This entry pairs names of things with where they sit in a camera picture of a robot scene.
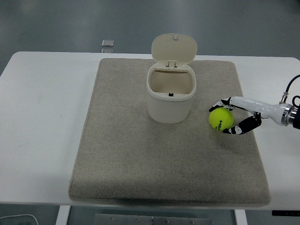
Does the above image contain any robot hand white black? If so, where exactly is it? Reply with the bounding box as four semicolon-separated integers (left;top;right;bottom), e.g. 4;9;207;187
209;96;286;136

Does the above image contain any yellow tennis ball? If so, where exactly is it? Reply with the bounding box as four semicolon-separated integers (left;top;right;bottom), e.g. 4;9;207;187
208;107;234;132

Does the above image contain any cream bin with hinged lid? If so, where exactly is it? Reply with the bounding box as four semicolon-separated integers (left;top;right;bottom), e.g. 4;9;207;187
146;33;197;124

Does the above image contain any black table control panel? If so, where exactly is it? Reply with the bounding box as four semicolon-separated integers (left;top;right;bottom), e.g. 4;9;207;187
271;210;300;217

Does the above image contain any white table leg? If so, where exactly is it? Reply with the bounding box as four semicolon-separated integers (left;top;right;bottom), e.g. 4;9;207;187
55;205;71;225
233;209;247;225

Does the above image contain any grey felt mat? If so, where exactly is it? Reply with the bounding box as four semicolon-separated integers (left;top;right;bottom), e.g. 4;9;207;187
68;58;272;207

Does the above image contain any grey metal plate with screws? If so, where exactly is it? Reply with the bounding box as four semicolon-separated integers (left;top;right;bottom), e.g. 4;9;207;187
93;213;212;225

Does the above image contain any white cable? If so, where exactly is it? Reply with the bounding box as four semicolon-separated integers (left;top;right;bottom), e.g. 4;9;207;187
0;213;39;225

